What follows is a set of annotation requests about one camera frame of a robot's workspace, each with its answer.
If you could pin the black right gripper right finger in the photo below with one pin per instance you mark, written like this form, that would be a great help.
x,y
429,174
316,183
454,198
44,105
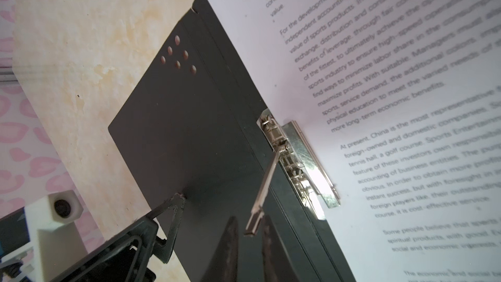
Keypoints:
x,y
277,266

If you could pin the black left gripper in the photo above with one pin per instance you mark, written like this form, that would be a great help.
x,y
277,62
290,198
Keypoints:
x,y
125,257

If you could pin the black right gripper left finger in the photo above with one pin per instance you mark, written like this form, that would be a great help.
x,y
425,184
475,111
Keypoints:
x,y
224,262

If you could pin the red black folder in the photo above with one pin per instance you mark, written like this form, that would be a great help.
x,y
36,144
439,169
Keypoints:
x,y
196,125

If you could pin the double column text sheet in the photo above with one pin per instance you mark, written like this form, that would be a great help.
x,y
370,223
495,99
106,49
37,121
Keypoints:
x,y
400,101

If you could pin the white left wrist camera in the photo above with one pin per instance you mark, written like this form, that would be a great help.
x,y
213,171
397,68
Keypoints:
x,y
56,242

